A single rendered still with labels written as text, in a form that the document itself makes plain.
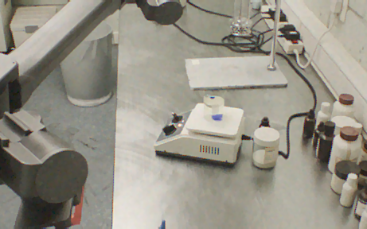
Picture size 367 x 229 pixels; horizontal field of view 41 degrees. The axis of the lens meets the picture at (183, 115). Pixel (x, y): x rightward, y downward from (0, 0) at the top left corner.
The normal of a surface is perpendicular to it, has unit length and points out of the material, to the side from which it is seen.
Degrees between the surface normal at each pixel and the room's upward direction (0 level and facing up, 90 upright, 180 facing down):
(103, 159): 0
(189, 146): 90
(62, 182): 84
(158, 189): 0
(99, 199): 0
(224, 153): 90
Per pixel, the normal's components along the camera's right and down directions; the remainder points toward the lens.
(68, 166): 0.63, 0.32
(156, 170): 0.00, -0.85
